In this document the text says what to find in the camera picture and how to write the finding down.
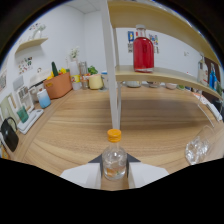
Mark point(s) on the multicolour wall poster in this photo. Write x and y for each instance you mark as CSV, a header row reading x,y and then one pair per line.
x,y
154,39

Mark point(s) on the wooden wall shelf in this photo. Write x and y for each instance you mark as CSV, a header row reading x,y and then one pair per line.
x,y
31,43

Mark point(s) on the clear bottle with orange cap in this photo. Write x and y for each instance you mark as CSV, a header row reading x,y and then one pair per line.
x,y
114,160

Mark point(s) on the green cup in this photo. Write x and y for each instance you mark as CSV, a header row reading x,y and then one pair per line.
x,y
22,114

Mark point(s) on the clear glass with ice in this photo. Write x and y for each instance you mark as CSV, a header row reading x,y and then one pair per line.
x,y
197,150

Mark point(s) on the orange basket with vegetables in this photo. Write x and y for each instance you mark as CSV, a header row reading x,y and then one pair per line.
x,y
58,86

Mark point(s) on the green potted plant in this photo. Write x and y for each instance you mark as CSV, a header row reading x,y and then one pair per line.
x,y
92,70

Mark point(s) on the two-tier wooden shelf rack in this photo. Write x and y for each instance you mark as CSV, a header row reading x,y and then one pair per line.
x,y
160,75

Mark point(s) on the red liquid glass bottle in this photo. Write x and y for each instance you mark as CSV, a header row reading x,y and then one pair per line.
x,y
143,51

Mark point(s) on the black kettle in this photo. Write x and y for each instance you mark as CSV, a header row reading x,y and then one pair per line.
x,y
9,135

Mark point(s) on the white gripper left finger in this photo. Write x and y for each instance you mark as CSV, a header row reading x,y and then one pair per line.
x,y
81,175

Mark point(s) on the blue wall poster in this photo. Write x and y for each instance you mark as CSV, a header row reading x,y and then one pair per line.
x,y
130,36

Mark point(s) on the white vase with flowers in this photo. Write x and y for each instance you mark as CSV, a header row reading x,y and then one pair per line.
x,y
74,71

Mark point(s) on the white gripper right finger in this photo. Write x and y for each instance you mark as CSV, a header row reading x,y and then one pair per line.
x,y
146,174

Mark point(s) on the white kitchen scale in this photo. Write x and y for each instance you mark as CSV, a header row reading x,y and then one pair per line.
x,y
30,120

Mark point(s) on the light blue cup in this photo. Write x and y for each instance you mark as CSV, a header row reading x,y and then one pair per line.
x,y
43,99

